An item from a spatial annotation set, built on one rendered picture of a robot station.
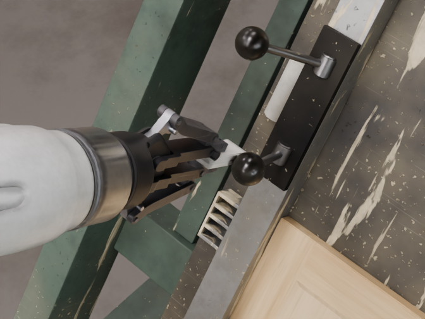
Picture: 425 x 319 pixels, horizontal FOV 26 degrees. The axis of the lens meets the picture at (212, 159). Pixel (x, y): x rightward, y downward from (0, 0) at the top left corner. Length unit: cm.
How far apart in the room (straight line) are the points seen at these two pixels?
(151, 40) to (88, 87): 190
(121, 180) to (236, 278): 41
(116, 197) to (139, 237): 55
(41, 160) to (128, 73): 52
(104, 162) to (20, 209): 11
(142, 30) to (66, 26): 211
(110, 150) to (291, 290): 44
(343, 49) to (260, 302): 35
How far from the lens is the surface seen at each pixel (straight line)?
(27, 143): 74
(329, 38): 108
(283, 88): 113
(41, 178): 73
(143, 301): 167
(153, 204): 94
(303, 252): 115
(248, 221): 116
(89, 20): 334
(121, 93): 125
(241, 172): 100
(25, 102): 309
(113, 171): 80
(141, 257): 137
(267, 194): 114
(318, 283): 115
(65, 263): 135
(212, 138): 96
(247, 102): 125
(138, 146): 86
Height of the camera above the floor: 223
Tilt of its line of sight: 51 degrees down
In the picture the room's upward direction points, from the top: straight up
